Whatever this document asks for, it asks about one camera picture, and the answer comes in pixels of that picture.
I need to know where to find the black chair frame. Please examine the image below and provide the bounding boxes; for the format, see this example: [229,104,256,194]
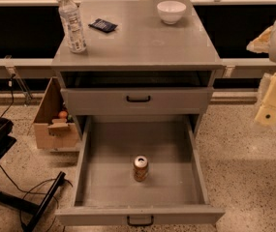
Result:
[0,90,67,232]

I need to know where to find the dark blue snack packet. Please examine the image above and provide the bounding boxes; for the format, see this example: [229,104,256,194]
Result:
[89,18,117,33]

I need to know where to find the metal railing bracket left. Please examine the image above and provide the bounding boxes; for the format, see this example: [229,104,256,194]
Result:
[4,55,33,105]

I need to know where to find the open grey bottom drawer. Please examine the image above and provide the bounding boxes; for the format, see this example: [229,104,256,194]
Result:
[56,116,225,226]

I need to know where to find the black drawer handle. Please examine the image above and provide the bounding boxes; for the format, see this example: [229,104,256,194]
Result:
[126,96,151,102]
[127,216,154,227]

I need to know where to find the black floor cable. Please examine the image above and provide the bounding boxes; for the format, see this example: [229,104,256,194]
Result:
[0,74,74,232]

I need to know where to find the closed grey upper drawer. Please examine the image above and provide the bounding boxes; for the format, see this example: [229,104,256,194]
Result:
[61,88,213,115]

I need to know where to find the clear plastic water bottle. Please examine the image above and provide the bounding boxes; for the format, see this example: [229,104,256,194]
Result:
[58,0,86,53]

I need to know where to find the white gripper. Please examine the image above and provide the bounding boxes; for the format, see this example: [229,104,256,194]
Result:
[246,26,276,126]

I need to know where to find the white ceramic bowl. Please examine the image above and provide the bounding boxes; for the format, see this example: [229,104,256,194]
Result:
[157,1,187,24]

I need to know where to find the black bottom drawer handle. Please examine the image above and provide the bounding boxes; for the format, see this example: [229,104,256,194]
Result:
[127,216,154,227]

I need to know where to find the black upper drawer handle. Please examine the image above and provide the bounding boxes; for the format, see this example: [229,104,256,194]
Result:
[126,96,151,102]

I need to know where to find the orange fruit in box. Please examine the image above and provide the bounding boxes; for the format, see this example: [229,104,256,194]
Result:
[58,110,68,119]

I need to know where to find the brown cardboard box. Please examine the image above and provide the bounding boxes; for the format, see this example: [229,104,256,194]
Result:
[33,77,79,150]

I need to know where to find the grey drawer cabinet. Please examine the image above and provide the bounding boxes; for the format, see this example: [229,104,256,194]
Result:
[50,0,227,228]

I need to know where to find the orange soda can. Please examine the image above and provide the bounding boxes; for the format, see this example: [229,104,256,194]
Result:
[133,156,148,182]

